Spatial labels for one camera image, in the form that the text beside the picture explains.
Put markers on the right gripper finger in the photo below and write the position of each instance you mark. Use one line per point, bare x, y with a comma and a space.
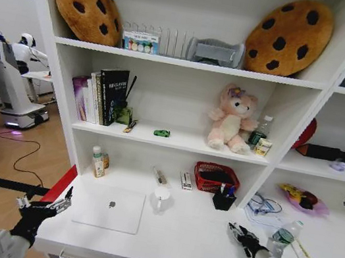
245, 232
233, 230

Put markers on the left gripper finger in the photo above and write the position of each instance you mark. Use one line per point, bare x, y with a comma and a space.
25, 201
63, 201

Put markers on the black pen holder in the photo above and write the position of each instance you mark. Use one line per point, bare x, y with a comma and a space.
223, 201

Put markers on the clear water bottle green label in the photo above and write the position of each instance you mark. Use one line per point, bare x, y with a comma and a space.
286, 234

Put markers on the white shelving desk unit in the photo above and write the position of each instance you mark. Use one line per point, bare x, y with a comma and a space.
193, 239

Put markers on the white laptop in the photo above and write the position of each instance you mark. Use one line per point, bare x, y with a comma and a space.
108, 208

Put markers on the beige drink bottle white cap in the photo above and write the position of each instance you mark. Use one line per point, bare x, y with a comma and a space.
98, 164

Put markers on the black item in basket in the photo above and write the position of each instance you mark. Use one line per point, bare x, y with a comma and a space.
217, 176

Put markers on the red mesh basket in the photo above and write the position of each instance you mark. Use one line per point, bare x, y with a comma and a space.
205, 180

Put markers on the small amber bottle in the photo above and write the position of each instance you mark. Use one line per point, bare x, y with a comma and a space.
106, 161

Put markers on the yellow toy banana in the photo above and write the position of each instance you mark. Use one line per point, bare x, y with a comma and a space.
292, 191

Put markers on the small white box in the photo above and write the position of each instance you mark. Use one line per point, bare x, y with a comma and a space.
186, 181

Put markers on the purple plate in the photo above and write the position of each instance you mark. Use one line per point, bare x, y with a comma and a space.
309, 206

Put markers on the dark red toy fruit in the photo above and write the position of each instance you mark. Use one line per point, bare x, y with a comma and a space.
309, 197

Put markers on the white mug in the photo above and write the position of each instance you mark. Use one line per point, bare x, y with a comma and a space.
160, 200

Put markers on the small yellow carton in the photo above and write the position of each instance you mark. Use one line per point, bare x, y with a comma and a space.
262, 147

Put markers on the clear pen case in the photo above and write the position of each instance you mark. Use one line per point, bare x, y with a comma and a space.
161, 176

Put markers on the yellow utility knife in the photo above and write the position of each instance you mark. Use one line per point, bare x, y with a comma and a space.
129, 126

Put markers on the white book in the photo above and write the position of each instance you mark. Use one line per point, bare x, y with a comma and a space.
89, 104

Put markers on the clear bottle dark label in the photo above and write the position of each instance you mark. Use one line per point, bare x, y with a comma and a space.
261, 131

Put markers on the purple book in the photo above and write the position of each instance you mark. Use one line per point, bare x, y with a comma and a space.
78, 95

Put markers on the pink plush toy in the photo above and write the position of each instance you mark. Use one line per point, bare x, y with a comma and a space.
230, 122

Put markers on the green reed diffuser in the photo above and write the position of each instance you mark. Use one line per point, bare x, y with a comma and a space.
126, 114

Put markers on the beige spine book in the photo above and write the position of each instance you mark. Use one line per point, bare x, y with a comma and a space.
97, 99

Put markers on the small purple toy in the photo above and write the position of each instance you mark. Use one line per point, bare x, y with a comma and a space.
339, 165

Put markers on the red round cushion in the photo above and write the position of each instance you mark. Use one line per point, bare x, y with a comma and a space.
307, 132

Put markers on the black book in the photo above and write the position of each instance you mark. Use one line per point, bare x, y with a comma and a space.
114, 95

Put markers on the white wheeled robot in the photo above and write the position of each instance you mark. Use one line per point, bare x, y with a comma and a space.
10, 83

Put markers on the green toy car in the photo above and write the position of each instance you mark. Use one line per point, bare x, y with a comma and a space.
161, 132

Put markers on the white background table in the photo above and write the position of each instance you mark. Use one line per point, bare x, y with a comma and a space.
41, 79

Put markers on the white humanoid robot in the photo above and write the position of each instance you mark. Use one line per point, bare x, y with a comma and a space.
27, 50

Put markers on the colourful marker box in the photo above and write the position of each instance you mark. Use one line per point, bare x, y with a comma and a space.
140, 42

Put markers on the brown cookie pillow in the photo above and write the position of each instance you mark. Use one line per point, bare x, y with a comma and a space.
84, 3
288, 39

